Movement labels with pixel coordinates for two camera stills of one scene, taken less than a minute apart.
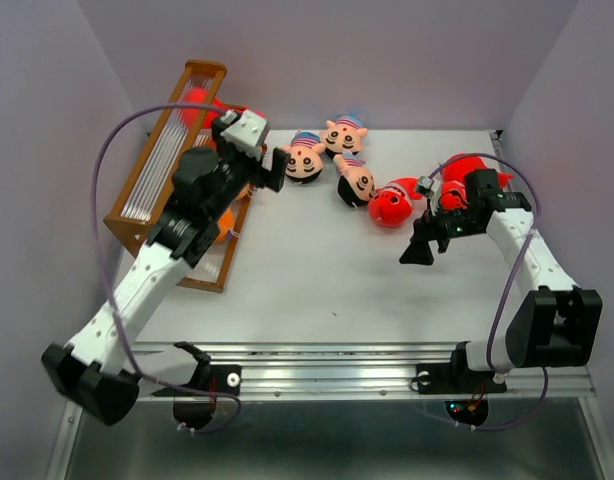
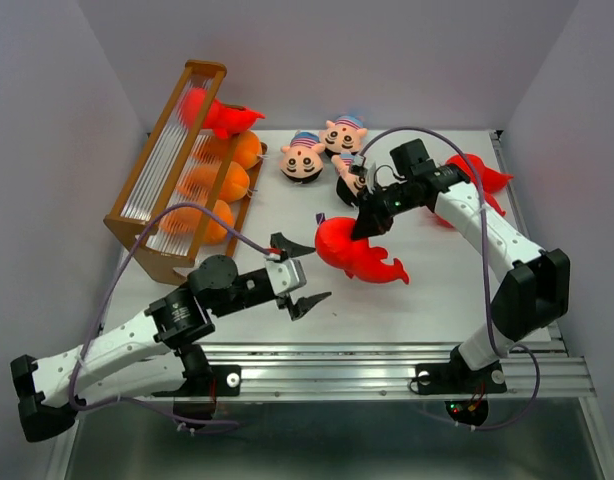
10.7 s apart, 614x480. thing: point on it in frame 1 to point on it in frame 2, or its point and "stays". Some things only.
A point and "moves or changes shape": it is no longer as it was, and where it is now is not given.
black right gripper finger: (419, 252) to (371, 220)
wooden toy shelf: (182, 114) stays
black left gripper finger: (279, 165) to (304, 305)
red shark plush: (390, 206) moves or changes shape
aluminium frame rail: (354, 370) stays
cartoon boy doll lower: (355, 184) stays
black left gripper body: (240, 168) to (255, 293)
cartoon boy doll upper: (343, 135) stays
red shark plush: (200, 108) stays
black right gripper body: (446, 225) to (395, 199)
